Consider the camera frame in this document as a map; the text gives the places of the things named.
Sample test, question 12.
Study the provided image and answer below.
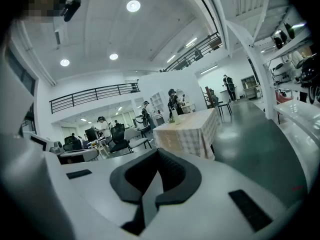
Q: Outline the red chair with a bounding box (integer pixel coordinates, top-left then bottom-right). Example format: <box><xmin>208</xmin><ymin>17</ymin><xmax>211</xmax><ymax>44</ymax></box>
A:
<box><xmin>274</xmin><ymin>90</ymin><xmax>292</xmax><ymax>106</ymax></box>

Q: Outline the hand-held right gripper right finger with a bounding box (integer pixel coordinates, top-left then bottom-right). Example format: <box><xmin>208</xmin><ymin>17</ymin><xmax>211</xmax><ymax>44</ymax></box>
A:
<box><xmin>142</xmin><ymin>147</ymin><xmax>288</xmax><ymax>236</ymax></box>

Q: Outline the black mezzanine railing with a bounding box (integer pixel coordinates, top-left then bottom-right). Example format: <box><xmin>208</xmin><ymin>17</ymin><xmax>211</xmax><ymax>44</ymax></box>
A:
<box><xmin>163</xmin><ymin>32</ymin><xmax>223</xmax><ymax>72</ymax></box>
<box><xmin>49</xmin><ymin>82</ymin><xmax>141</xmax><ymax>114</ymax></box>

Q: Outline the grey chair with black frame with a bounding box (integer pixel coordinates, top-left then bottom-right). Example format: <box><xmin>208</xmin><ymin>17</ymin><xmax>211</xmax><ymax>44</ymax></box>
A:
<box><xmin>124</xmin><ymin>128</ymin><xmax>153</xmax><ymax>152</ymax></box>

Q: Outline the white glossy counter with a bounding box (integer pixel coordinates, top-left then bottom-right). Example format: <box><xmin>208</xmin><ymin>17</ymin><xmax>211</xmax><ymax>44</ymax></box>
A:
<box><xmin>272</xmin><ymin>100</ymin><xmax>320</xmax><ymax>160</ymax></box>

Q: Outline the grey cubby cabinet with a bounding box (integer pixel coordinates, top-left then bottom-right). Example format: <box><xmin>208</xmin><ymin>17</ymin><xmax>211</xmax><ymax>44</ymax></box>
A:
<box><xmin>241</xmin><ymin>75</ymin><xmax>261</xmax><ymax>100</ymax></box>

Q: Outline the white shelf cabinet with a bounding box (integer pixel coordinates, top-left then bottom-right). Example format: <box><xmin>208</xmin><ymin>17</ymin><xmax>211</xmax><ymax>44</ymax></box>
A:
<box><xmin>149</xmin><ymin>91</ymin><xmax>166</xmax><ymax>115</ymax></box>

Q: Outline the white round appliance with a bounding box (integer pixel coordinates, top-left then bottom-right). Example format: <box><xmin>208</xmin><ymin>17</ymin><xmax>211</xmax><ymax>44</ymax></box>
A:
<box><xmin>271</xmin><ymin>60</ymin><xmax>298</xmax><ymax>83</ymax></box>

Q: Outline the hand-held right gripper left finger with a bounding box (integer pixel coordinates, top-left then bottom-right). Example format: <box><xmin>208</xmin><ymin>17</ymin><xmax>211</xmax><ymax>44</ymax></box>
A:
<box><xmin>45</xmin><ymin>147</ymin><xmax>160</xmax><ymax>227</ymax></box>

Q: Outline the black round appliance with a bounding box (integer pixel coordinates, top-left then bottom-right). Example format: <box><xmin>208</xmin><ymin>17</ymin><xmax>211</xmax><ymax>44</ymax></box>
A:
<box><xmin>299</xmin><ymin>53</ymin><xmax>320</xmax><ymax>105</ymax></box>

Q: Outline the dark grey chair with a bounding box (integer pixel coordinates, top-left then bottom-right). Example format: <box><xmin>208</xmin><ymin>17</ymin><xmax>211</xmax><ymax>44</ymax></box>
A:
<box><xmin>215</xmin><ymin>101</ymin><xmax>233</xmax><ymax>117</ymax></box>

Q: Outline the table with checked tablecloth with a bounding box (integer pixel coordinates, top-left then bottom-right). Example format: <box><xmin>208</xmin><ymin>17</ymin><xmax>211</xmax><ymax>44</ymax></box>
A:
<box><xmin>152</xmin><ymin>107</ymin><xmax>222</xmax><ymax>161</ymax></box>

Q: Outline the white dresser with curved legs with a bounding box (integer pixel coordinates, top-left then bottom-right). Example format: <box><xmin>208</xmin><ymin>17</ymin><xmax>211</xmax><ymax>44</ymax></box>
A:
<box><xmin>181</xmin><ymin>103</ymin><xmax>198</xmax><ymax>114</ymax></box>

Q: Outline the person's torso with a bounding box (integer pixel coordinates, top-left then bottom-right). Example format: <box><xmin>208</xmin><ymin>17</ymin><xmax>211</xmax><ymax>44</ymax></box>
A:
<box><xmin>0</xmin><ymin>43</ymin><xmax>48</xmax><ymax>165</ymax></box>

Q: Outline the black mesh office chair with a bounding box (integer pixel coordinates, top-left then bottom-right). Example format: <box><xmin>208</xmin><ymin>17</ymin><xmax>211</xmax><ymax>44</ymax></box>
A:
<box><xmin>109</xmin><ymin>123</ymin><xmax>133</xmax><ymax>155</ymax></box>

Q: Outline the white metal storage rack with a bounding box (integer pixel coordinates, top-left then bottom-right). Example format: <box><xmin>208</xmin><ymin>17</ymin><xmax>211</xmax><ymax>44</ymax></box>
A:
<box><xmin>262</xmin><ymin>21</ymin><xmax>320</xmax><ymax>105</ymax></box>

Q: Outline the brown wooden stand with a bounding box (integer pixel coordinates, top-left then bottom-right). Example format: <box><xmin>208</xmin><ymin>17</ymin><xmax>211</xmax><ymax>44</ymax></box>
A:
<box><xmin>204</xmin><ymin>85</ymin><xmax>220</xmax><ymax>109</ymax></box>

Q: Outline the black monitor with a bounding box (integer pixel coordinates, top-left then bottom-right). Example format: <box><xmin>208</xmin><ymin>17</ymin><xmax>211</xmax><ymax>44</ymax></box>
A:
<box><xmin>84</xmin><ymin>127</ymin><xmax>97</xmax><ymax>142</ymax></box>

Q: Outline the white steel staircase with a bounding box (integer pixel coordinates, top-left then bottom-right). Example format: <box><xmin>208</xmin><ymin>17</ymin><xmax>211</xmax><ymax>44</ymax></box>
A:
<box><xmin>189</xmin><ymin>0</ymin><xmax>296</xmax><ymax>121</ymax></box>

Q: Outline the black head camera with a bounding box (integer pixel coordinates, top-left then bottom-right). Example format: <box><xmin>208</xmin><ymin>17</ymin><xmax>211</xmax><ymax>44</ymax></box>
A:
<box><xmin>59</xmin><ymin>0</ymin><xmax>82</xmax><ymax>23</ymax></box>

